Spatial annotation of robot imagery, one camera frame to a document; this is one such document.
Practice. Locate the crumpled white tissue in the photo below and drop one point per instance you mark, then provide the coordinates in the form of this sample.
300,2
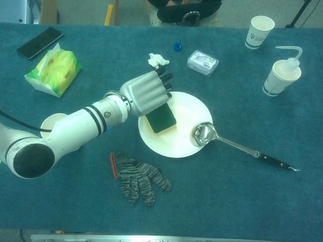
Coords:
155,60

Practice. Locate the teal table cloth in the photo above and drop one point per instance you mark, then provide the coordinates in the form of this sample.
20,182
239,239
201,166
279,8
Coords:
227,196

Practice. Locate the brown cardboard box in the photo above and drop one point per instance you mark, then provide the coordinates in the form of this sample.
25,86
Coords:
49,11

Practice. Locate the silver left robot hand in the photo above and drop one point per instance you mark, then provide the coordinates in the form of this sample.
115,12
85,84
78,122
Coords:
143,93

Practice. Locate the yellow green tissue pack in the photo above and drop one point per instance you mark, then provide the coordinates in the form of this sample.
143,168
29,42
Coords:
58,73

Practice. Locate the silver metal frame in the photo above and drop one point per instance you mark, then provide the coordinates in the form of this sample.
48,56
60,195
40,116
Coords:
17,10

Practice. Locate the paper cup blue logo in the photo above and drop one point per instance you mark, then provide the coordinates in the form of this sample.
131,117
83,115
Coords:
257,37

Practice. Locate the empty white paper cup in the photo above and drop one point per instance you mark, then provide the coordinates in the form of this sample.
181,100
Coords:
49,123

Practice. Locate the black tripod stand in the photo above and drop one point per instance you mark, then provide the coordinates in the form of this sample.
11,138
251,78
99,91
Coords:
301,11

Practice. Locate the seated person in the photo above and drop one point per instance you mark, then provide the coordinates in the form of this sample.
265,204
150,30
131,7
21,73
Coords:
154,12

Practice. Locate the grey striped work glove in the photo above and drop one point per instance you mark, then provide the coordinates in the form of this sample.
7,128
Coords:
136,176

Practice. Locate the black smartphone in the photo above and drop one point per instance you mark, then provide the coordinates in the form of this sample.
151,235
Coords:
40,43

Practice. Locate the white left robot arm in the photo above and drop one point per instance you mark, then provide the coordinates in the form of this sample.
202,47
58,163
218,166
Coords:
75,126

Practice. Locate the blue bottle cap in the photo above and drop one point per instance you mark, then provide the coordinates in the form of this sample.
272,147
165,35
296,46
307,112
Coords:
174,46

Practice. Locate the white round plate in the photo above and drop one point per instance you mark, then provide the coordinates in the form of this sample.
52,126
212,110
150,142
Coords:
181,143

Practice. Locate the wash bottle in cup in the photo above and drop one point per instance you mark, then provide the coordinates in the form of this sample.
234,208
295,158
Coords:
273,85

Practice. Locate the clear plastic box purple label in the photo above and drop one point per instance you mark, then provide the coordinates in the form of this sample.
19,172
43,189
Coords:
203,63

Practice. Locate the green yellow sponge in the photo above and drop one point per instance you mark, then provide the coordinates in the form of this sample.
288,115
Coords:
161,121

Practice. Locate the aluminium table edge rail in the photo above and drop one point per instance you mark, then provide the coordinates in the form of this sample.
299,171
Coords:
176,238

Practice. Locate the white squeeze wash bottle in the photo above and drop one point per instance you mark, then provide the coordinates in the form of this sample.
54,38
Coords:
292,63

